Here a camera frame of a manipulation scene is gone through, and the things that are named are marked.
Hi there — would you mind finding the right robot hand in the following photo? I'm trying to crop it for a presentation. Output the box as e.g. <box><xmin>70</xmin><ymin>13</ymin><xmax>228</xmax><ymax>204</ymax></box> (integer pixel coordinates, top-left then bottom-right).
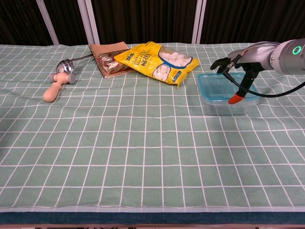
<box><xmin>210</xmin><ymin>42</ymin><xmax>281</xmax><ymax>105</ymax></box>

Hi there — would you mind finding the blue plastic lid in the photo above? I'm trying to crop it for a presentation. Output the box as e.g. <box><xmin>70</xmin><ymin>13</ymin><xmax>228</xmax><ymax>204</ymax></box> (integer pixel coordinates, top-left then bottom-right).
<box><xmin>197</xmin><ymin>73</ymin><xmax>259</xmax><ymax>102</ymax></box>

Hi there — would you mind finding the clear plastic container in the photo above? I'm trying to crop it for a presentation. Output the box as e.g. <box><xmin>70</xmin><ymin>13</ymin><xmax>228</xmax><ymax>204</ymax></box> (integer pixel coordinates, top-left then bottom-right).
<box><xmin>201</xmin><ymin>96</ymin><xmax>260</xmax><ymax>116</ymax></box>

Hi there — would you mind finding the yellow marshmallow bag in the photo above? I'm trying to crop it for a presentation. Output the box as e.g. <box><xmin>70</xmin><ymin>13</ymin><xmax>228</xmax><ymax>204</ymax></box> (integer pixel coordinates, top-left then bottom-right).
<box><xmin>113</xmin><ymin>41</ymin><xmax>201</xmax><ymax>86</ymax></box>

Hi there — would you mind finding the black pleated curtain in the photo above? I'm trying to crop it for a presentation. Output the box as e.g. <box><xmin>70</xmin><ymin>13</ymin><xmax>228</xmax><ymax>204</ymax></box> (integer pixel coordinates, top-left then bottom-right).
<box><xmin>0</xmin><ymin>0</ymin><xmax>305</xmax><ymax>46</ymax></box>

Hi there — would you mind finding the silver red snack packet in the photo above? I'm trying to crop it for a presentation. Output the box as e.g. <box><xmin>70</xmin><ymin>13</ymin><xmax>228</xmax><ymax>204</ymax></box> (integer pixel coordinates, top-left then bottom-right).
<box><xmin>98</xmin><ymin>49</ymin><xmax>131</xmax><ymax>73</ymax></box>

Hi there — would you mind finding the dark teal under cloth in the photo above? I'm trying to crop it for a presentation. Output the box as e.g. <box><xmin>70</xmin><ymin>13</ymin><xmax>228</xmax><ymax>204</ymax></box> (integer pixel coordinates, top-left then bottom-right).
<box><xmin>0</xmin><ymin>211</ymin><xmax>305</xmax><ymax>225</ymax></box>

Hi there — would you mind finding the metal soup ladle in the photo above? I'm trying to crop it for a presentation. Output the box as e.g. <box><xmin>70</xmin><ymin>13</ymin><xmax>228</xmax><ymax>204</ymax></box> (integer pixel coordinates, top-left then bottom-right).
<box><xmin>56</xmin><ymin>53</ymin><xmax>93</xmax><ymax>74</ymax></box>

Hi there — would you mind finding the green checked tablecloth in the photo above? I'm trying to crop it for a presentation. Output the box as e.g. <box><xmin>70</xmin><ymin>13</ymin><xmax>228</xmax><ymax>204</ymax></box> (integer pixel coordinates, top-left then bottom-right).
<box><xmin>0</xmin><ymin>42</ymin><xmax>305</xmax><ymax>213</ymax></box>

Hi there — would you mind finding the wide white frame post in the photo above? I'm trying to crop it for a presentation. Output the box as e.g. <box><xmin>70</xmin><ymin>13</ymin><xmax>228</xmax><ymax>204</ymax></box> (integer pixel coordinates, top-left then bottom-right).
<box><xmin>77</xmin><ymin>0</ymin><xmax>100</xmax><ymax>45</ymax></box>

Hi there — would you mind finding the slanted white frame post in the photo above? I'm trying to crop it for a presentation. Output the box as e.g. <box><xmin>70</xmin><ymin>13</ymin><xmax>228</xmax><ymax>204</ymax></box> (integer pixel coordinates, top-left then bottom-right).
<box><xmin>35</xmin><ymin>0</ymin><xmax>60</xmax><ymax>45</ymax></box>

